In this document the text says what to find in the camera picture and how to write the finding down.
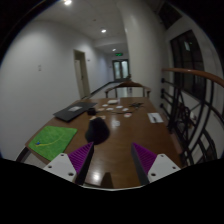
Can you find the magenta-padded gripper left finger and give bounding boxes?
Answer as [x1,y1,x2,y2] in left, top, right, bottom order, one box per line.
[42,141,95,186]

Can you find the open side doorway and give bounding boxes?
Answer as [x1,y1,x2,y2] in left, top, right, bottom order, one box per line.
[73,49,92,100]

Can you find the black railing with wooden handrail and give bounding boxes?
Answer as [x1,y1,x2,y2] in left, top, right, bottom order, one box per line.
[160,67,224,168]

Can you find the black computer mouse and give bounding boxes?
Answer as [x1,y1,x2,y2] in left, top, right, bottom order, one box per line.
[84,117,111,146]

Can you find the glass double door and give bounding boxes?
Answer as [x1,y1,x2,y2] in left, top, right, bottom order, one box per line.
[111,59,130,81]

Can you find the wooden armchair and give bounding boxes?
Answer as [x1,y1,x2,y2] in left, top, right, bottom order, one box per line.
[104,80,152,99]

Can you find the white booklet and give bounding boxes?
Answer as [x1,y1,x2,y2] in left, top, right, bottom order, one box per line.
[147,112,165,124]

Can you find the dark framed window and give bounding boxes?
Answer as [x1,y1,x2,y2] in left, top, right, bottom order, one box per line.
[169,29,206,101]

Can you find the green mouse pad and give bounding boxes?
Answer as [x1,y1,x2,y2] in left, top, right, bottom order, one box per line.
[27,125,79,162]

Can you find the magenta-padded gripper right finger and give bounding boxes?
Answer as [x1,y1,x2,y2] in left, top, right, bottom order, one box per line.
[130,142,182,186]

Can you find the black closed laptop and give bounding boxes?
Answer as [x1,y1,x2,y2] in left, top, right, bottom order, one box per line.
[52,101,98,123]

